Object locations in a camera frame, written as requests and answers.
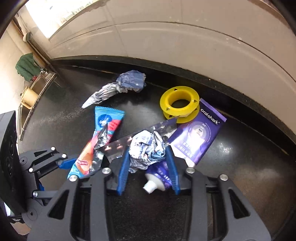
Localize blue red snack wrapper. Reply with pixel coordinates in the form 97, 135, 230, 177
67, 106, 125, 178

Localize purple toothpaste tube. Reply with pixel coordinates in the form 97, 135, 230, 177
143, 99, 227, 194

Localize white blue wrapper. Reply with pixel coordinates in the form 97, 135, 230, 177
128, 130, 166, 173

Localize blue grey wrapper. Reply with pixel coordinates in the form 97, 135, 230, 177
81, 70, 146, 109

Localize silver pill blister pack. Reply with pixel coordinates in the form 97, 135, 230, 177
93, 118, 177, 170

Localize brass pot in sink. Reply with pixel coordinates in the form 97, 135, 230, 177
21, 86, 39, 109

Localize stainless steel sink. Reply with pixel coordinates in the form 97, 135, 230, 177
17, 71, 57, 141

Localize green cloth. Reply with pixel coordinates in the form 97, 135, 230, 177
16, 53, 41, 82

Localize yellow plastic spool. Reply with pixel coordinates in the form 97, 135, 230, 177
159, 86, 200, 124

